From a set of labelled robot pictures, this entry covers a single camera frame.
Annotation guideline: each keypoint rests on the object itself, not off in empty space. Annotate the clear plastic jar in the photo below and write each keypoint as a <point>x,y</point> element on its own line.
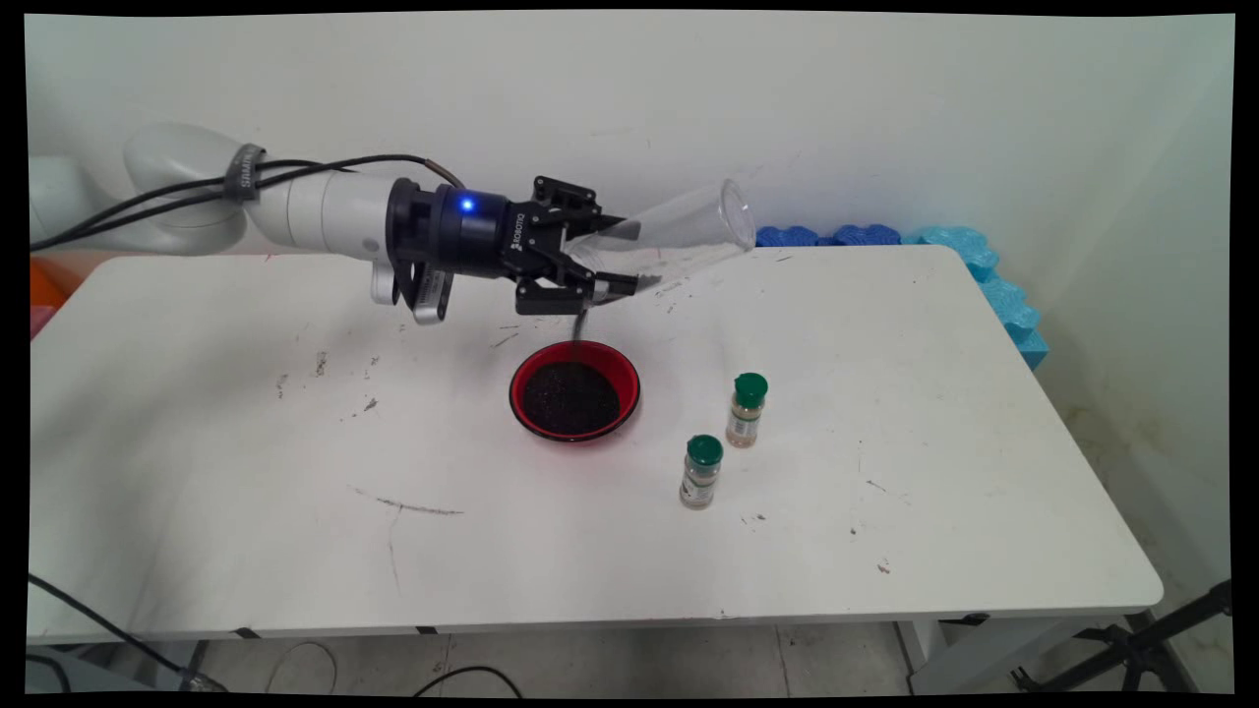
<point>689,236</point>

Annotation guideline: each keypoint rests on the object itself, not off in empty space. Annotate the light blue foam mat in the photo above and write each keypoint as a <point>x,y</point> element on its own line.
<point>1003,295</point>

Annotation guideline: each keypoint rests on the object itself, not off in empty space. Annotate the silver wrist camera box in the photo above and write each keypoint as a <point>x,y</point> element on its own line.
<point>433,295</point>

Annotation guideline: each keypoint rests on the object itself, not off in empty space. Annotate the green-capped spice bottle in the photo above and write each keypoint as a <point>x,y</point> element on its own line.
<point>701,472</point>
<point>748,408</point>

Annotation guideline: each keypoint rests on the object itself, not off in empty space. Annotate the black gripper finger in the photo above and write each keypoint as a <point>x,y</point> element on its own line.
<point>551,295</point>
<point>570,202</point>

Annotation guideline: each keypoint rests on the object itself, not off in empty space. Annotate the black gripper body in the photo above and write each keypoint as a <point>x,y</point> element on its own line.
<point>472,231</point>

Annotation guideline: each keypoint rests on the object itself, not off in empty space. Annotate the red bowl with black seeds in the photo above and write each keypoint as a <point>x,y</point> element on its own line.
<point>575,398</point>

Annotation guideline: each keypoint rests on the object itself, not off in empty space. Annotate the orange object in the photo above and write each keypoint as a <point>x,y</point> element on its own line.
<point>44,285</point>

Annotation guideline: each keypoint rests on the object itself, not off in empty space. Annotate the black tripod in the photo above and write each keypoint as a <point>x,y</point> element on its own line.
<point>1141,644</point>

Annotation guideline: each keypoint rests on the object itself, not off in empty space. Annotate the dark blue foam piece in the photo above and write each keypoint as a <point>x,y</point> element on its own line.
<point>866,235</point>
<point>782,237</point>

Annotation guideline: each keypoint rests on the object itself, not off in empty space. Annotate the white table leg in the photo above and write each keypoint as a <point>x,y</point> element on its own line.
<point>984,661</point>

